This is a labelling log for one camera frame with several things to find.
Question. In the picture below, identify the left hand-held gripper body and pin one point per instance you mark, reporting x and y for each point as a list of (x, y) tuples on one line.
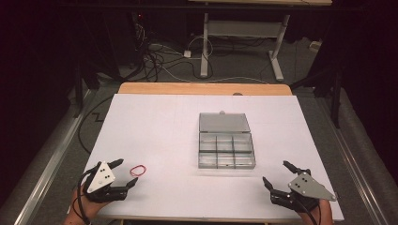
[(100, 178)]

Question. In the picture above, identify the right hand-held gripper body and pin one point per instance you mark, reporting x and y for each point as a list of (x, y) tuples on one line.
[(308, 187)]

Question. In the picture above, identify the red rubber band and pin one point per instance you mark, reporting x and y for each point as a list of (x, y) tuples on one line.
[(133, 169)]

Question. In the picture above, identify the clear plastic compartment box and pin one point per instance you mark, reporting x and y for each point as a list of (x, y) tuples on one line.
[(225, 146)]

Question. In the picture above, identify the person's right hand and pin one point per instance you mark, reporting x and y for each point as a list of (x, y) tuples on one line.
[(317, 214)]

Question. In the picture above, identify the person's left hand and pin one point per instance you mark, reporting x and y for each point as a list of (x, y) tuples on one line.
[(89, 207)]

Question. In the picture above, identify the white table board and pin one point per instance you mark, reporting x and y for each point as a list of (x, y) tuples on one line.
[(162, 131)]

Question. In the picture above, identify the black stand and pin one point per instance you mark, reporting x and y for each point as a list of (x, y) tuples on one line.
[(336, 100)]

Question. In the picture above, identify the wooden table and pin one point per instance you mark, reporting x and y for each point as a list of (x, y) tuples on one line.
[(187, 88)]

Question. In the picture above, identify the white power strip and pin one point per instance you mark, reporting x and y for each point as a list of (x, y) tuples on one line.
[(315, 46)]

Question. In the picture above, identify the white power adapter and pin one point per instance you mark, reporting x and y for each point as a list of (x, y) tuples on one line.
[(187, 53)]

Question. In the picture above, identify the metal floor rail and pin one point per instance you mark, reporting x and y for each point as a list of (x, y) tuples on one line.
[(47, 175), (353, 162)]

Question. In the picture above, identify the white metal desk frame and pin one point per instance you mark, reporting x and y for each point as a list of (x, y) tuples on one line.
[(205, 47)]

